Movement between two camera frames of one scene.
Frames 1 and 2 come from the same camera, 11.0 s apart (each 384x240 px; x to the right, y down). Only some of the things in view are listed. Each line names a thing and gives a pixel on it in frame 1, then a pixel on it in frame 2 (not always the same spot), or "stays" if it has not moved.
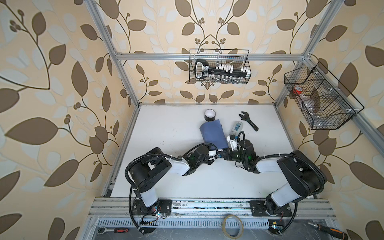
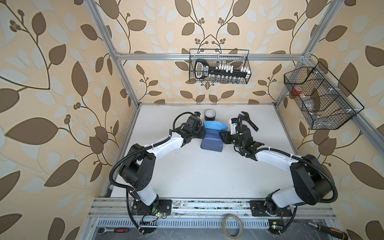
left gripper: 207,147 → 202,131
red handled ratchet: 102,230 stays
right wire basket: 324,102 stays
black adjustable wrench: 246,117 stays
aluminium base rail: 305,208 stays
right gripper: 230,151 → 225,138
